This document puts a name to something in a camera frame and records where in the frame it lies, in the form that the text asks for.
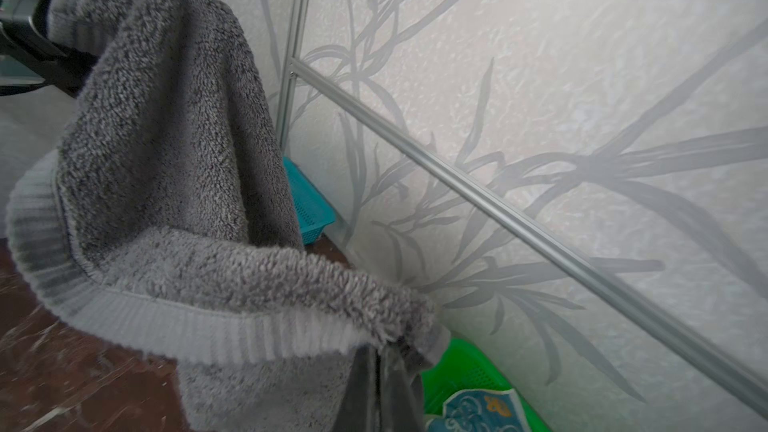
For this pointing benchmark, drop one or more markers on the blue patterned towel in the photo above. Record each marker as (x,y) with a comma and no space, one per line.
(480,410)

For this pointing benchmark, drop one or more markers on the grey terry towel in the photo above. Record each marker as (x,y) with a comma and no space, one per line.
(163,222)

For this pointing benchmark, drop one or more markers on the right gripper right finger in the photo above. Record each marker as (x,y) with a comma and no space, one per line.
(398,409)

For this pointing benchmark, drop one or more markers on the teal plastic basket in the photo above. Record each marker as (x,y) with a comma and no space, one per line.
(313,211)

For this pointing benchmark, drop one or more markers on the aluminium frame crossbar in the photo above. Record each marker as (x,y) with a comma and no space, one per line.
(581,184)

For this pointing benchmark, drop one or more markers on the green plastic basket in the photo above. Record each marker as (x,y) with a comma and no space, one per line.
(463,367)

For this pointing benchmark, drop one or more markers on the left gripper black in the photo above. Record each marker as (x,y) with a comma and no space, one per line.
(29,60)

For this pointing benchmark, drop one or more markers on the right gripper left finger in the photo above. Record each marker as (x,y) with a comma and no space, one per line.
(358,411)

